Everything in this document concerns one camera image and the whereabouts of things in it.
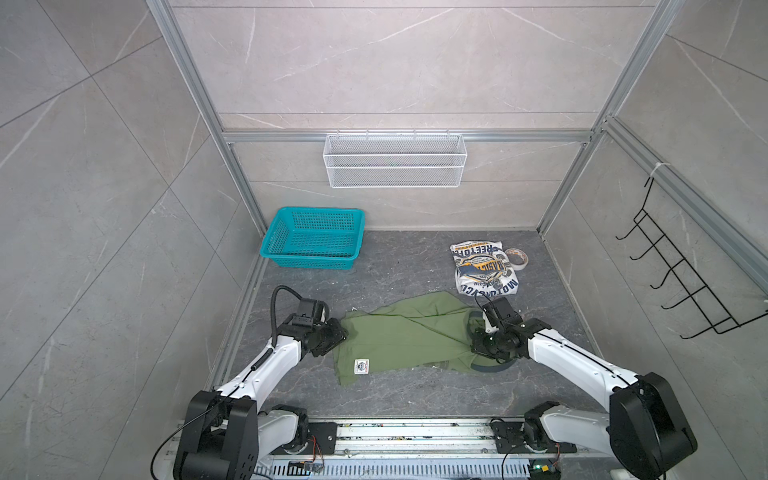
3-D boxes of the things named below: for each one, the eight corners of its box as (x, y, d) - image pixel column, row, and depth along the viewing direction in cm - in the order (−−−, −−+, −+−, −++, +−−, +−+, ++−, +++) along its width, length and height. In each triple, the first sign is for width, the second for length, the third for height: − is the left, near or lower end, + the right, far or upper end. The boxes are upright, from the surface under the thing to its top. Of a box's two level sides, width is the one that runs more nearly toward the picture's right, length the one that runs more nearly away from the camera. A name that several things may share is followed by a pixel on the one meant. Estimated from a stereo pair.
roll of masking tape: (511, 270, 110) (513, 265, 108) (505, 252, 116) (507, 247, 114) (528, 270, 110) (531, 265, 108) (521, 252, 116) (524, 247, 114)
